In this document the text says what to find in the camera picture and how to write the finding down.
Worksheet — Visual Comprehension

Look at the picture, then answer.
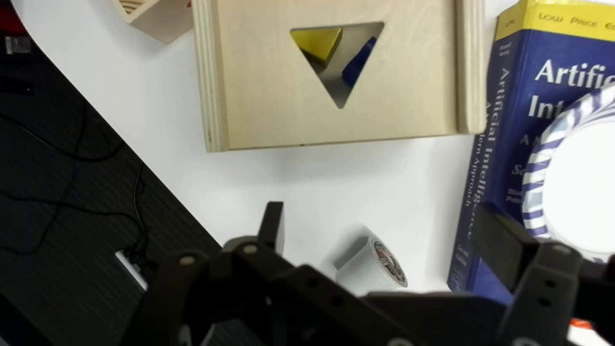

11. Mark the blue artificial intelligence book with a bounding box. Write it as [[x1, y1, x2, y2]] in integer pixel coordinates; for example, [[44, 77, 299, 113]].
[[445, 0, 615, 307]]

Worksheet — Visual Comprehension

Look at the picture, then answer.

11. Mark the small white cup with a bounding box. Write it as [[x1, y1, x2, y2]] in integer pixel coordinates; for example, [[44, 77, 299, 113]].
[[332, 227, 409, 298]]

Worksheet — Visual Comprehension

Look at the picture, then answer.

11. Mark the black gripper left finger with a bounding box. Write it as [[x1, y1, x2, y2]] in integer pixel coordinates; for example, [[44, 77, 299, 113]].
[[136, 200, 411, 346]]

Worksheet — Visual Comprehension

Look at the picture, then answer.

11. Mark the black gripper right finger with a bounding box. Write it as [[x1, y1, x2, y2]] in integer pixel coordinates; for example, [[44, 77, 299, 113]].
[[476, 205, 615, 346]]

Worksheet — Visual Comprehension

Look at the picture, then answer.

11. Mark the wooden open tray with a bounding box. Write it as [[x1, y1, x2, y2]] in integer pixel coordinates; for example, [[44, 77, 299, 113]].
[[113, 0, 194, 46]]

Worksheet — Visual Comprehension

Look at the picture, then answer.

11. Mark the wooden shape sorter box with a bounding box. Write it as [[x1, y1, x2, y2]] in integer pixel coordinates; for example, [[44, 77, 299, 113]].
[[190, 0, 488, 154]]

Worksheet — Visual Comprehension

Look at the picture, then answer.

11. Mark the yellow block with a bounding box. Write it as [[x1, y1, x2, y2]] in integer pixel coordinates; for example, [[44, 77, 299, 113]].
[[290, 27, 343, 65]]

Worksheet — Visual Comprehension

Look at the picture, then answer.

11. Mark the blue striped paper plate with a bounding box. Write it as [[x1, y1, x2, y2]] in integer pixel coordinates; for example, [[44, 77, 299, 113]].
[[518, 82, 615, 265]]

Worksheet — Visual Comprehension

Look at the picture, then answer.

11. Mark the blue block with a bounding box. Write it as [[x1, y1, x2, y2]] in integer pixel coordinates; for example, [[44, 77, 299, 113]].
[[340, 34, 380, 88]]

